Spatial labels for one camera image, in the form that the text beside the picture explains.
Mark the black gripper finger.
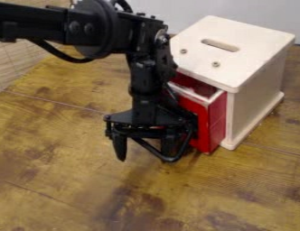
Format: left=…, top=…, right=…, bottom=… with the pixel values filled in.
left=112, top=134, right=127, bottom=162
left=160, top=135, right=180, bottom=160

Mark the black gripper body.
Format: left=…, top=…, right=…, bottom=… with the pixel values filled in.
left=103, top=91, right=198, bottom=145

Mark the black metal drawer handle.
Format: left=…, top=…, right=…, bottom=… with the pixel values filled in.
left=131, top=124, right=194, bottom=162

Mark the red drawer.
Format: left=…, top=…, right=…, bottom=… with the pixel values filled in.
left=168, top=73, right=227, bottom=154

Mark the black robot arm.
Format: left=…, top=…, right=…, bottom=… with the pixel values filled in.
left=0, top=0, right=196, bottom=162

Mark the white wooden box cabinet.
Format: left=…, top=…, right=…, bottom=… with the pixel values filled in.
left=170, top=15, right=294, bottom=150

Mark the woven mat at left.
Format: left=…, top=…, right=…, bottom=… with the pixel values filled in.
left=0, top=40, right=48, bottom=92

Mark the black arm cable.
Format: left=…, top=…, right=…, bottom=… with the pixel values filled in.
left=29, top=39, right=95, bottom=64

